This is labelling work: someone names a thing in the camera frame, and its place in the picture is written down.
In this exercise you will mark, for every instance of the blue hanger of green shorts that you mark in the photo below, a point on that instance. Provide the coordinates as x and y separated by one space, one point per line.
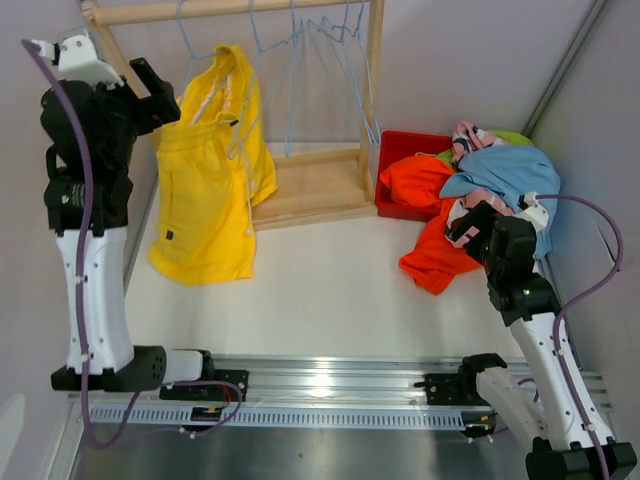
352 11

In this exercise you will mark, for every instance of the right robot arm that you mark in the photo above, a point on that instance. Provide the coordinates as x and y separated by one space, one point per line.
561 428

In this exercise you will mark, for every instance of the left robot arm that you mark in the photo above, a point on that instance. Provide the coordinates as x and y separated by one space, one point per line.
93 129

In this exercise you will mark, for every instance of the blue hanger of yellow shorts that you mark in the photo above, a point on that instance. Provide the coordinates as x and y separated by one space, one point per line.
194 56

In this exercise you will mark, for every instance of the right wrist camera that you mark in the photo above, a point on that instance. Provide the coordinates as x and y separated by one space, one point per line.
533 211

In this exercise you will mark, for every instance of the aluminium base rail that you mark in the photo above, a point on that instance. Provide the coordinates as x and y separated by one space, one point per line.
324 392

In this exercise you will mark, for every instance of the lime green shorts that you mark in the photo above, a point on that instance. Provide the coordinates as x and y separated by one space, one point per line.
506 137

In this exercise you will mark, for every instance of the light blue shorts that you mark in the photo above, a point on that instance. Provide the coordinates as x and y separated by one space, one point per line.
499 175

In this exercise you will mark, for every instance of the blue hanger of orange shorts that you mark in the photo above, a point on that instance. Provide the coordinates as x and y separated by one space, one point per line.
330 43

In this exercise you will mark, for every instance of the blue hanger of pink shorts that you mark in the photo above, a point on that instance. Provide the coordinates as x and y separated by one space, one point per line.
296 53

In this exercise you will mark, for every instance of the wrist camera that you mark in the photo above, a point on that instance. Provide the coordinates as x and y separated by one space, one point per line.
533 211
76 56

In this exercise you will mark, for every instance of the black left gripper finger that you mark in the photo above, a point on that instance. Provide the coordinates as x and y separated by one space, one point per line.
111 83
156 86

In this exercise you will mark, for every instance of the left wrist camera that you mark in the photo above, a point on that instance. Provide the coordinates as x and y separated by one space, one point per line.
76 56

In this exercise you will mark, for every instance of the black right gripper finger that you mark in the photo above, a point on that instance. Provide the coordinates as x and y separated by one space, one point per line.
473 224
479 246

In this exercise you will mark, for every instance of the orange shorts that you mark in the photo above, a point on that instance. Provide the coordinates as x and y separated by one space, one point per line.
415 182

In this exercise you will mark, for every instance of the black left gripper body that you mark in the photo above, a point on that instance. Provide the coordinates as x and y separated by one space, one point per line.
151 112

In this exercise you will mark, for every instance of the wooden clothes rack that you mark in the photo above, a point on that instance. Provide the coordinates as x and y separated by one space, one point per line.
316 185

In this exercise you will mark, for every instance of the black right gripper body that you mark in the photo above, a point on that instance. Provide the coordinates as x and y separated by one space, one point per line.
490 266

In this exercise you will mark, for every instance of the yellow shorts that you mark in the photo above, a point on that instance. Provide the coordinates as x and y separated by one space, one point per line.
214 168

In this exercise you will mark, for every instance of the red plastic bin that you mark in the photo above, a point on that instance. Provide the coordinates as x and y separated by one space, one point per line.
395 146

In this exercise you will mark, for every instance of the pink patterned shorts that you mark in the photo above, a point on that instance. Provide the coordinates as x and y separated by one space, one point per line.
470 135

